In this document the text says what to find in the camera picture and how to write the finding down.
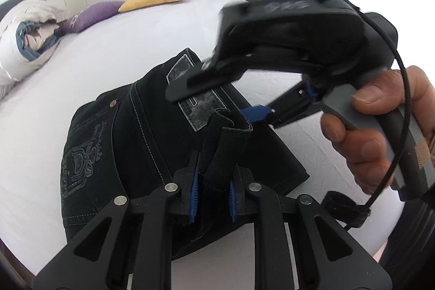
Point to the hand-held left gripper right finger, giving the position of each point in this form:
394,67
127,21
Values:
233,201

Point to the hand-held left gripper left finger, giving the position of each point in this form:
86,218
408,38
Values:
193,198

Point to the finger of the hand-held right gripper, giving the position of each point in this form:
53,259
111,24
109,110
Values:
255,114
204,79

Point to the black pants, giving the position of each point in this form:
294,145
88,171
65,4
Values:
136,140

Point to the person's right forearm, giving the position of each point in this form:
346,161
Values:
407,242

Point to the person's right hand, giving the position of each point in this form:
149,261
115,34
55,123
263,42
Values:
367,154

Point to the bed with white sheet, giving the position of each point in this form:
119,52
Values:
102,45

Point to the purple cushion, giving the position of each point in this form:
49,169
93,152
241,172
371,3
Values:
91,16

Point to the rolled white duvet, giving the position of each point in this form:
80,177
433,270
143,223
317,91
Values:
20,48

